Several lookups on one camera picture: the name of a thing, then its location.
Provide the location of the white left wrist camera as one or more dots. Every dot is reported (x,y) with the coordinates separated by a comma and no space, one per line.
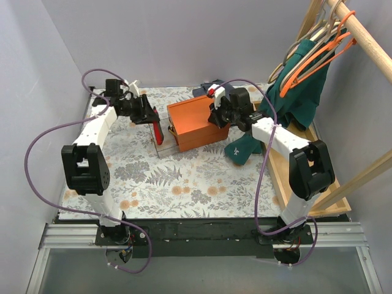
(133,87)

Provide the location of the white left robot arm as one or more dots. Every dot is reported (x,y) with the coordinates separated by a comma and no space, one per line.
(85,167)

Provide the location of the beige clothes hanger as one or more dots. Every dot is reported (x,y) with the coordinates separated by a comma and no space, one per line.
(275,74)

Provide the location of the orange wooden drawer box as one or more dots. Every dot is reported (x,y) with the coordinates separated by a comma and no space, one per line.
(192,129)

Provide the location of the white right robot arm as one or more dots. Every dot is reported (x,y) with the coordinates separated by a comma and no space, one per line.
(310,171)

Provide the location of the floral patterned table mat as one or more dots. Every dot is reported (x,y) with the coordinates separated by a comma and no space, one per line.
(202,182)

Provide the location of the grey clothes hanger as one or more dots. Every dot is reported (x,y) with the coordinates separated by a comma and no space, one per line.
(306,43)

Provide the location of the red utility knife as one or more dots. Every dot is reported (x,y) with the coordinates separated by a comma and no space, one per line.
(157,128)

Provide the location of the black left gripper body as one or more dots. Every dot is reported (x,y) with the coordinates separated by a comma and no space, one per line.
(146,109)

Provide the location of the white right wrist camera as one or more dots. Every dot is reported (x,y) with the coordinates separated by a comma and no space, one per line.
(216,92)

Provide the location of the dark green garment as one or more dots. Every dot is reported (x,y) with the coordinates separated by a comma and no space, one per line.
(298,107)

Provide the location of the dark blue cloth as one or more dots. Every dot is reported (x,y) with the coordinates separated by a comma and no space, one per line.
(204,87)

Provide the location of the aluminium rail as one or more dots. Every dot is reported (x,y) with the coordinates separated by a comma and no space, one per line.
(83,236)

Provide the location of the orange clothes hanger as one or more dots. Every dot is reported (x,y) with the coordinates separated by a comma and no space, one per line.
(318,57)

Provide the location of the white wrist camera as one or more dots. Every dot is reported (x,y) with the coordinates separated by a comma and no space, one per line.
(133,87)
(216,92)

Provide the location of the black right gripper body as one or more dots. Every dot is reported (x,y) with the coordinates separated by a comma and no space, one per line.
(217,116)

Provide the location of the yellow utility knife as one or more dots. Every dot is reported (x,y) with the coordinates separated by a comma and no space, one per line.
(170,129)

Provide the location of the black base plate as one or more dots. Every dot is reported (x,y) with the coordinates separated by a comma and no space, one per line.
(217,237)

